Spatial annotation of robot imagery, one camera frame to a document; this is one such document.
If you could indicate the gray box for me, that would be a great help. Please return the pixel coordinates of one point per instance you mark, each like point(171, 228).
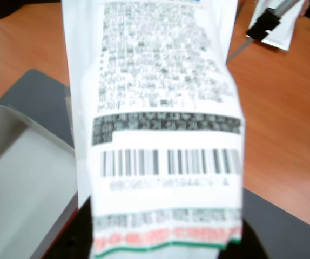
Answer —
point(22, 175)

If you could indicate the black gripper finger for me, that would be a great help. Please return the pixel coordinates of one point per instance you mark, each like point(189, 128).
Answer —
point(71, 237)
point(253, 242)

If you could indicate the white paper sheet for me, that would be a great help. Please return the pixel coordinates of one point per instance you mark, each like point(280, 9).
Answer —
point(290, 29)

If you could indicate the white sandwich package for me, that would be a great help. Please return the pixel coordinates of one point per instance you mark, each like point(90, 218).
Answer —
point(157, 81)

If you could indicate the black flat object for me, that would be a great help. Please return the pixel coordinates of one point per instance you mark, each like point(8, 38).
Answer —
point(22, 8)

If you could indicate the silver rod with black clamp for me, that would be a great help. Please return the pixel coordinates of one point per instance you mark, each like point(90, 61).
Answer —
point(264, 24)

